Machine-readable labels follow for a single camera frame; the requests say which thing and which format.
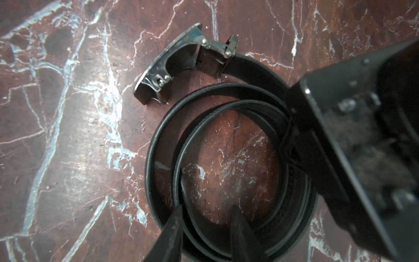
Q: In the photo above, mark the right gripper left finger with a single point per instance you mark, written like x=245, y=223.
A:
x=168, y=247

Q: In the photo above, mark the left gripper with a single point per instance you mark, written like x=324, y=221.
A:
x=355, y=131

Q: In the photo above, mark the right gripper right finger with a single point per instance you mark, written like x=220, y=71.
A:
x=245, y=247

